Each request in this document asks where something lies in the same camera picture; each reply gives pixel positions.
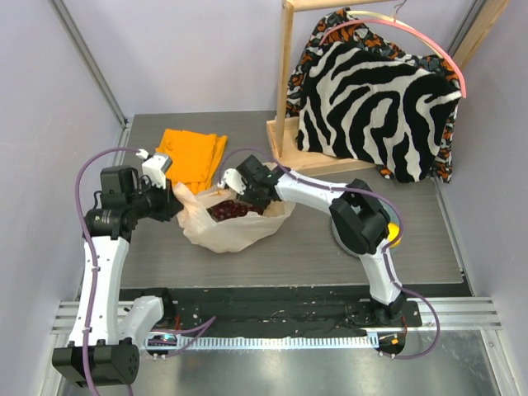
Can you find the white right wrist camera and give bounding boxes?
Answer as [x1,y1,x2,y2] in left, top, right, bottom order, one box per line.
[217,168,247,196]

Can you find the orange patterned garment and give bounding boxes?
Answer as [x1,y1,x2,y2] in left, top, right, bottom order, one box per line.
[286,7,466,182]

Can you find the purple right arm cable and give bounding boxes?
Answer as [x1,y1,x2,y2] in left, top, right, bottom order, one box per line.
[214,147,441,361]

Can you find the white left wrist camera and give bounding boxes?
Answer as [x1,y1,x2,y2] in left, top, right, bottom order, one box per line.
[135,148,172,190]

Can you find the pink clothes hanger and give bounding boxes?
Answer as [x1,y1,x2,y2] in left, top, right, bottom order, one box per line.
[318,16,468,99]

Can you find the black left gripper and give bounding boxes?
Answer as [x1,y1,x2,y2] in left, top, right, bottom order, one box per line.
[127,176,184,222]

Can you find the grey round plate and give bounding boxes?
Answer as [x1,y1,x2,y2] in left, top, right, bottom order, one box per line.
[330,200,401,258]

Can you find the zebra print garment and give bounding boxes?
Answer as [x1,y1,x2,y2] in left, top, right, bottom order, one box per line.
[296,42,462,183]

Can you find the yellow fake lemon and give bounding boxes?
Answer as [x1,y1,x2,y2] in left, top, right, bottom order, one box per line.
[388,222,400,248]

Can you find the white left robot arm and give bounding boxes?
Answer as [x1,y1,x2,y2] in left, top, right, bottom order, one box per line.
[52,185,182,394]

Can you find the banana print plastic bag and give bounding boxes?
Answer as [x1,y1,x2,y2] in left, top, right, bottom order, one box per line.
[172,183,295,253]

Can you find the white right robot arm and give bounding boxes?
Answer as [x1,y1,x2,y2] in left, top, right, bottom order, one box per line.
[222,155,406,326]

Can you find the red fake grapes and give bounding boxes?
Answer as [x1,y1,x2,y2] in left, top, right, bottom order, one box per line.
[207,200,264,222]

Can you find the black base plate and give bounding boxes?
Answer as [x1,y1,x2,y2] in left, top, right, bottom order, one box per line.
[174,299,422,334]

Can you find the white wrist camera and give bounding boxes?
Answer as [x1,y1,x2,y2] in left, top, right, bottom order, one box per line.
[217,168,247,196]
[135,148,172,190]

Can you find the folded orange cloth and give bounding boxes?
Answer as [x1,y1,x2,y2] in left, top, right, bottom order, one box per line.
[156,129,228,195]

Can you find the wooden clothes rack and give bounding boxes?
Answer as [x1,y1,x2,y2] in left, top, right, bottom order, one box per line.
[266,1,509,176]

